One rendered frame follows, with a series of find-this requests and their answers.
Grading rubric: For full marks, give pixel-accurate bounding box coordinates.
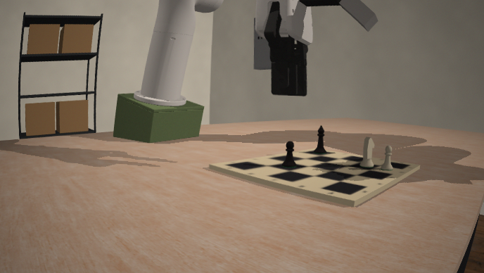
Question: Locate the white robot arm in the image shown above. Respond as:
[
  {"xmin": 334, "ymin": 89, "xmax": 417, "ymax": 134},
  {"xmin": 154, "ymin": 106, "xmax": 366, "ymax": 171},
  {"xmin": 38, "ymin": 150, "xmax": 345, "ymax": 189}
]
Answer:
[{"xmin": 134, "ymin": 0, "xmax": 378, "ymax": 106}]

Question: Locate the white knight chess piece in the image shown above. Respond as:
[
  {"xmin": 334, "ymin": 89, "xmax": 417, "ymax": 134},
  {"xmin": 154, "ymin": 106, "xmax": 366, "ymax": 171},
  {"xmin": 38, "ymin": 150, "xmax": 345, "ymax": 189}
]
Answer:
[{"xmin": 360, "ymin": 137, "xmax": 374, "ymax": 167}]

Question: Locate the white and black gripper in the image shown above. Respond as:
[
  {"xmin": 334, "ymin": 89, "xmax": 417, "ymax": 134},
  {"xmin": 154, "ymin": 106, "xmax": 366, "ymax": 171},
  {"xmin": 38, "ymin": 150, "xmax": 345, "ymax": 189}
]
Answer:
[{"xmin": 255, "ymin": 0, "xmax": 313, "ymax": 96}]

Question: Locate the black bishop chess piece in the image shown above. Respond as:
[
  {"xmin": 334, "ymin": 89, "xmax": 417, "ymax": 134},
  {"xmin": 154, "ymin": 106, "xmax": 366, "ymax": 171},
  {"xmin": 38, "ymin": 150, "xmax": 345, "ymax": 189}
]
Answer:
[{"xmin": 314, "ymin": 126, "xmax": 326, "ymax": 154}]

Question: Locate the white pawn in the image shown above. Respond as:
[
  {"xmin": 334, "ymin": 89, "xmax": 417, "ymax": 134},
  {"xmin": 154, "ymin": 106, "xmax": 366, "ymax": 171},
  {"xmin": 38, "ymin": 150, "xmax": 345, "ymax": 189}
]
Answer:
[{"xmin": 381, "ymin": 146, "xmax": 393, "ymax": 170}]

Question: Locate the black pawn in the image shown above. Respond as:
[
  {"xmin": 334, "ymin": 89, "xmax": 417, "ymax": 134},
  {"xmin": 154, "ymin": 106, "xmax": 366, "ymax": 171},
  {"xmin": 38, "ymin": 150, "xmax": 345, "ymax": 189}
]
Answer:
[{"xmin": 282, "ymin": 141, "xmax": 296, "ymax": 167}]

